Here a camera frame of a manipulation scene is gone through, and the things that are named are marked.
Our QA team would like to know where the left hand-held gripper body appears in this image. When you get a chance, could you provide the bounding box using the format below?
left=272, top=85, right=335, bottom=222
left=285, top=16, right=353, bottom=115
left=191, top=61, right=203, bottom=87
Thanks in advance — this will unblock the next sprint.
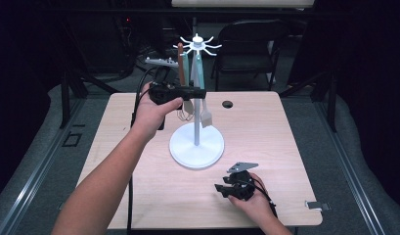
left=145, top=57, right=186, bottom=106

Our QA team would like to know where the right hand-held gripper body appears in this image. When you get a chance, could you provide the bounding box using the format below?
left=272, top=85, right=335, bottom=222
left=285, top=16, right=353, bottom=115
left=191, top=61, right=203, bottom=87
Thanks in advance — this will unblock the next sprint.
left=226, top=162, right=259, bottom=202

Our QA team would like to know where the white spatula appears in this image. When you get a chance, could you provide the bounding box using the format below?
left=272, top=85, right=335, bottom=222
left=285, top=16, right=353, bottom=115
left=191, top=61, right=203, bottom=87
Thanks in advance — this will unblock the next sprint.
left=195, top=53, right=213, bottom=129

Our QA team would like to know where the wooden handle wire whisk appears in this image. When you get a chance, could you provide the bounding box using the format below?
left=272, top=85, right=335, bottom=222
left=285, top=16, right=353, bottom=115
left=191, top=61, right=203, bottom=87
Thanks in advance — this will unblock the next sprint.
left=175, top=42, right=191, bottom=122

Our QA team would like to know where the white utensil stand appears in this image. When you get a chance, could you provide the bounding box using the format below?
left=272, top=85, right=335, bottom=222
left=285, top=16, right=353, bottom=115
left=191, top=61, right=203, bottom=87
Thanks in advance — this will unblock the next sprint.
left=168, top=32, right=226, bottom=169

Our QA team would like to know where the person's right hand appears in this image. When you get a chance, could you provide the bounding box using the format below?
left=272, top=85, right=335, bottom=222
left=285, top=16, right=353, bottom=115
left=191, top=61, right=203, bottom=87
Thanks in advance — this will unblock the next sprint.
left=228, top=172, right=276, bottom=226

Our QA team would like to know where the person's left hand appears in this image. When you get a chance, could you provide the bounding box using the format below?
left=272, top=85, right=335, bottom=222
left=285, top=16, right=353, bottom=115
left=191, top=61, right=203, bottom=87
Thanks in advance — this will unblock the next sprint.
left=130, top=81, right=184, bottom=143

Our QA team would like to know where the black folding chair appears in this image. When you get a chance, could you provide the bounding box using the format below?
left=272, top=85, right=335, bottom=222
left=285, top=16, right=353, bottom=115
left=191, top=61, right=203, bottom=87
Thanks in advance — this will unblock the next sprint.
left=210, top=19, right=289, bottom=92

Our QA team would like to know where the white board table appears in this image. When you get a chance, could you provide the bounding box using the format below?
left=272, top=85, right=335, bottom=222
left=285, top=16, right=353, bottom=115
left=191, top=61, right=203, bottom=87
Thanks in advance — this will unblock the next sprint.
left=171, top=0, right=314, bottom=9

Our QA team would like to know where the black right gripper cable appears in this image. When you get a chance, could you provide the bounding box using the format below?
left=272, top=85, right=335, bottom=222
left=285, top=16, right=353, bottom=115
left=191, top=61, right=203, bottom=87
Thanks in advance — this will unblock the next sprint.
left=249, top=180, right=279, bottom=218

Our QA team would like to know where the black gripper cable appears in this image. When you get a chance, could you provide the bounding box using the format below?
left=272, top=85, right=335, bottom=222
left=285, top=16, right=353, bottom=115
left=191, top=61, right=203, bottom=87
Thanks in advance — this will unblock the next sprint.
left=127, top=67, right=159, bottom=235
left=249, top=180, right=279, bottom=218

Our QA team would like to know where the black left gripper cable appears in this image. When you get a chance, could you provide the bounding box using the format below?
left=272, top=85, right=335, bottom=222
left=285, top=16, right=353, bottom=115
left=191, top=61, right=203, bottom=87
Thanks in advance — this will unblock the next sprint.
left=127, top=67, right=159, bottom=235

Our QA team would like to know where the black metal frame stand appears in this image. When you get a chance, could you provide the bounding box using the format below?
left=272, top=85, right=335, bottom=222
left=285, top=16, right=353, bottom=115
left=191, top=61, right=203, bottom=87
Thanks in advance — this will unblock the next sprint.
left=279, top=70, right=338, bottom=133
left=59, top=70, right=120, bottom=130

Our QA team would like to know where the aluminium floor rail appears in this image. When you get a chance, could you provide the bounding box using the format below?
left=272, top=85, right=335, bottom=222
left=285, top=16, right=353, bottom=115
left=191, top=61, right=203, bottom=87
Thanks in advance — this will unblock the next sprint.
left=0, top=97, right=88, bottom=235
left=313, top=97, right=387, bottom=235

